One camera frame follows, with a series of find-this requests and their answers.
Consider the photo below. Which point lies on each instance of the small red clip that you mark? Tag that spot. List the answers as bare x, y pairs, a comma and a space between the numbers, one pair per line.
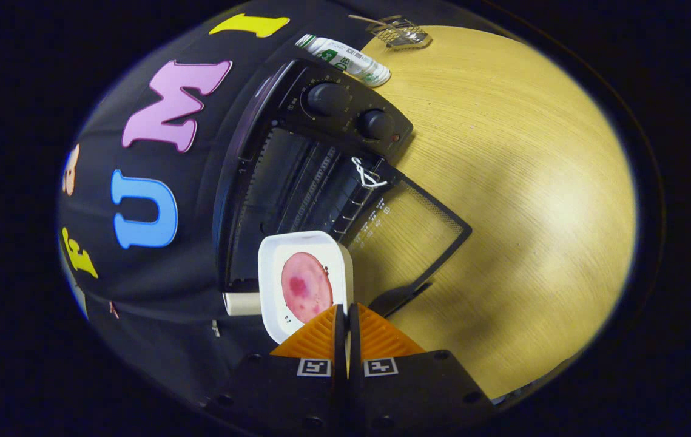
113, 310

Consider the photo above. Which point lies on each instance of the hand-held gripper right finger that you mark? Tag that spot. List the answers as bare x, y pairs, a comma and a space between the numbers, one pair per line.
418, 394

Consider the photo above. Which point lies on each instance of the white square plate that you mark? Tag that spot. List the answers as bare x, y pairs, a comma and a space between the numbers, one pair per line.
272, 285

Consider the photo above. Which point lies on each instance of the white bottle with green label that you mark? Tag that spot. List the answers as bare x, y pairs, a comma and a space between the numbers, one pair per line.
345, 57

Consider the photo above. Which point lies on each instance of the small metal clip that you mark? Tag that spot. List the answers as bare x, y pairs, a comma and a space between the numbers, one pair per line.
216, 328

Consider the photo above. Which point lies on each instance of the black toaster oven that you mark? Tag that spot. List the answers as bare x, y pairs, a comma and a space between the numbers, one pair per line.
296, 182

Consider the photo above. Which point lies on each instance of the pink ham slice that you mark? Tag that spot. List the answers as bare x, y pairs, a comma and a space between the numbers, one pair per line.
307, 288

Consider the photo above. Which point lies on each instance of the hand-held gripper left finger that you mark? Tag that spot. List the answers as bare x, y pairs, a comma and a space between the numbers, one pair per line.
284, 394

